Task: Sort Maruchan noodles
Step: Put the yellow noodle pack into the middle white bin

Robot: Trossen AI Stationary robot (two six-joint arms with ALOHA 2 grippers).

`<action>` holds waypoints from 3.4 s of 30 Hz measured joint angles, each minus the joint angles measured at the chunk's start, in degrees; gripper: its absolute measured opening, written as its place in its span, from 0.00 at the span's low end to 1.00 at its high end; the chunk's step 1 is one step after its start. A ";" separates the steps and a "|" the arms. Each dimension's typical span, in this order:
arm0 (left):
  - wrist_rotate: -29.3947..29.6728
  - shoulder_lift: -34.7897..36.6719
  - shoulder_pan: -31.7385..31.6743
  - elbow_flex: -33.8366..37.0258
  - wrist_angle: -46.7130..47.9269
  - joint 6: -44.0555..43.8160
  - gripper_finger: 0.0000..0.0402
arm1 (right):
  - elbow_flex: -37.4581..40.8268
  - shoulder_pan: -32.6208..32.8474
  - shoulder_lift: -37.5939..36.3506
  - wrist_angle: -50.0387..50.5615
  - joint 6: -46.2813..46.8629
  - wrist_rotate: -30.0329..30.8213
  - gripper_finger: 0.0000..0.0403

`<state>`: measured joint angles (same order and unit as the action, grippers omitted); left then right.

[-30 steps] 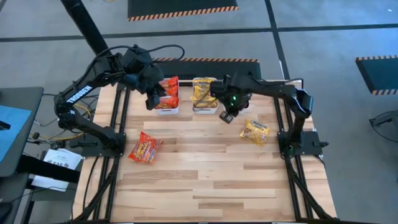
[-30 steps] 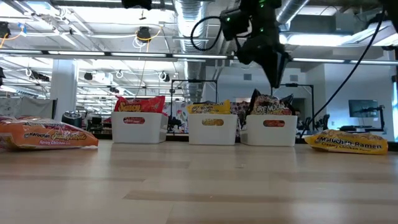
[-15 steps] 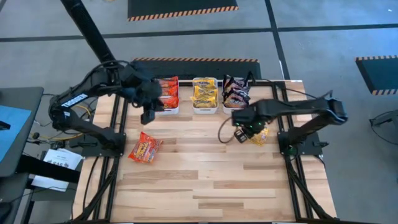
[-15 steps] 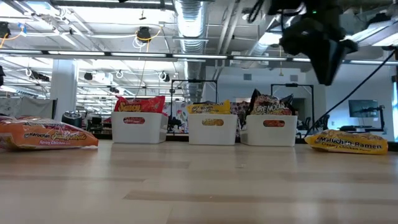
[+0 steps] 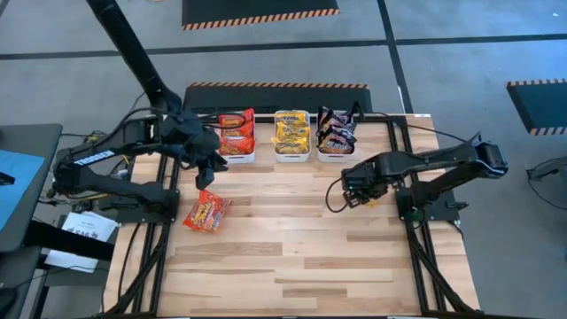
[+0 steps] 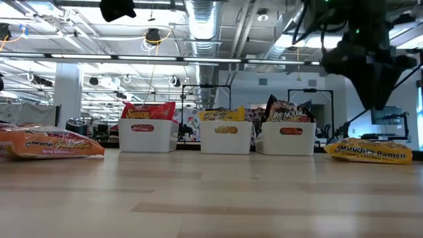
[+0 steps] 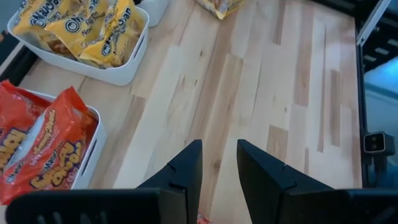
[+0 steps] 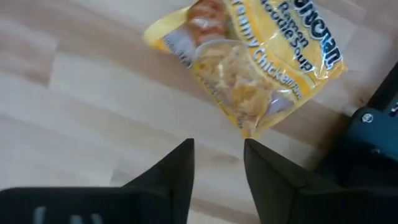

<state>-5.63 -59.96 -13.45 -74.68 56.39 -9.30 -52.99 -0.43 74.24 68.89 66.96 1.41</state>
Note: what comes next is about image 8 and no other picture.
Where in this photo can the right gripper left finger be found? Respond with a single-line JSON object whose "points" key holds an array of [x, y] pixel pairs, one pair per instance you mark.
{"points": [[124, 205]]}

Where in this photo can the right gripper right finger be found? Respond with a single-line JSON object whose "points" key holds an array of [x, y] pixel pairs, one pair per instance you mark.
{"points": [[295, 205]]}

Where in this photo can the yellow Maruchan ramen packet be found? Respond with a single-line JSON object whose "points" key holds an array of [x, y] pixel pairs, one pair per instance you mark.
{"points": [[264, 62]]}

